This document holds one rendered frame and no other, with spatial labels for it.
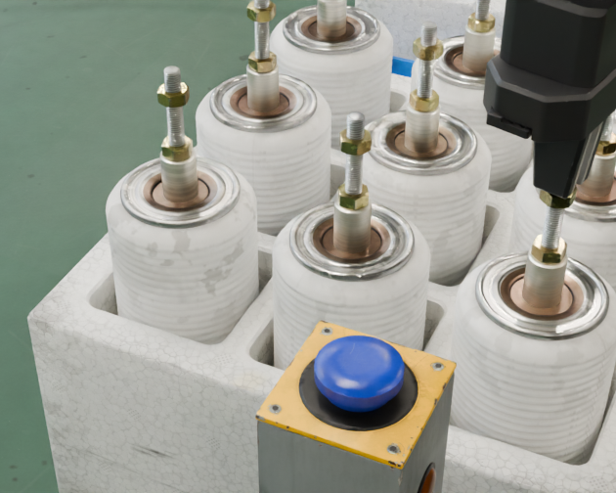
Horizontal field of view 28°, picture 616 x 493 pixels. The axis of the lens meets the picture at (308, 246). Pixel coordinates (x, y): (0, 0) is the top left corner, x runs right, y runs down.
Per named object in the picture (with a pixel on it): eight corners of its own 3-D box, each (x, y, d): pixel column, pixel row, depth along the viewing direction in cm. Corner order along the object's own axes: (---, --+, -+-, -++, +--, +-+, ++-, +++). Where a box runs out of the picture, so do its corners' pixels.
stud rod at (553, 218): (532, 274, 69) (549, 164, 65) (546, 269, 70) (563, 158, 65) (543, 284, 69) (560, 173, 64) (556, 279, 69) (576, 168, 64)
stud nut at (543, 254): (524, 249, 69) (526, 238, 68) (549, 241, 69) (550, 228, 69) (547, 269, 67) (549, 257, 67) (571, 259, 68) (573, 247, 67)
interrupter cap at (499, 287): (447, 295, 70) (448, 287, 70) (532, 242, 74) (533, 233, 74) (550, 364, 66) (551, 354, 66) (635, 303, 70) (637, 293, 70)
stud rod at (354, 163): (354, 215, 74) (358, 109, 69) (364, 224, 73) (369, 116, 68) (340, 221, 73) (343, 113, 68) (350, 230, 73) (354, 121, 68)
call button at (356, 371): (415, 380, 56) (418, 347, 55) (382, 438, 53) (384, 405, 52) (335, 354, 58) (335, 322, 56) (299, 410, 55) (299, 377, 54)
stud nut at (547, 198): (533, 195, 66) (535, 182, 66) (557, 185, 67) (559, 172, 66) (556, 213, 65) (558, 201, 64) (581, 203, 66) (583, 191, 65)
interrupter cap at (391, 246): (345, 193, 78) (345, 184, 78) (439, 243, 74) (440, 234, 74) (263, 247, 74) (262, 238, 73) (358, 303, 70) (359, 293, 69)
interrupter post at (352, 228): (349, 228, 75) (350, 184, 73) (379, 245, 74) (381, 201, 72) (323, 246, 74) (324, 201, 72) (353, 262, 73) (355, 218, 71)
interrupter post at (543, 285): (510, 298, 70) (517, 253, 68) (538, 280, 72) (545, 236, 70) (544, 319, 69) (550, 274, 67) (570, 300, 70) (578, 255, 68)
